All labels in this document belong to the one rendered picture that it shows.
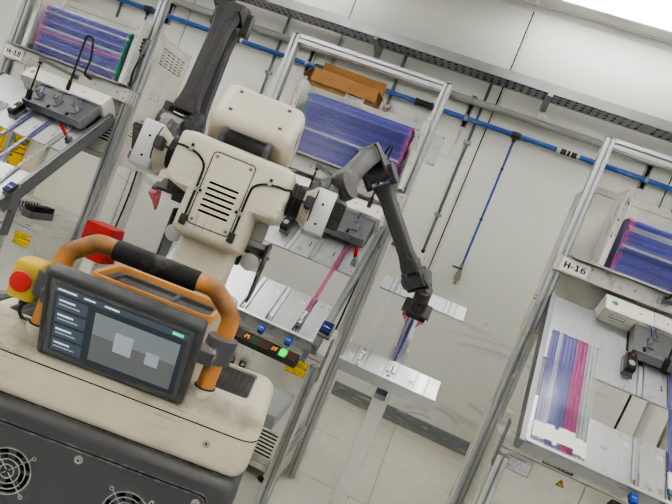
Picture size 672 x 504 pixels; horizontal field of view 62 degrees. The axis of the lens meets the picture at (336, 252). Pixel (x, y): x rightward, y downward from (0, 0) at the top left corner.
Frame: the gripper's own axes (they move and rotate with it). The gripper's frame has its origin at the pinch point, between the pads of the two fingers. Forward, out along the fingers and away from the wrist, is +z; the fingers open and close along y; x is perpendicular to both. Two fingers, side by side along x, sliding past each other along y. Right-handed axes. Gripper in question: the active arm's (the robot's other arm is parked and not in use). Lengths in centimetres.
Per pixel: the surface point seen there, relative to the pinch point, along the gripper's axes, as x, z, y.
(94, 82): -56, -3, 188
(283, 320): 17.7, 7.3, 43.3
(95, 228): 10, 14, 135
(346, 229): -33, 1, 40
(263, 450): 39, 71, 36
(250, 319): 23, 8, 54
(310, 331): 17.2, 7.1, 32.4
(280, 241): -18, 7, 63
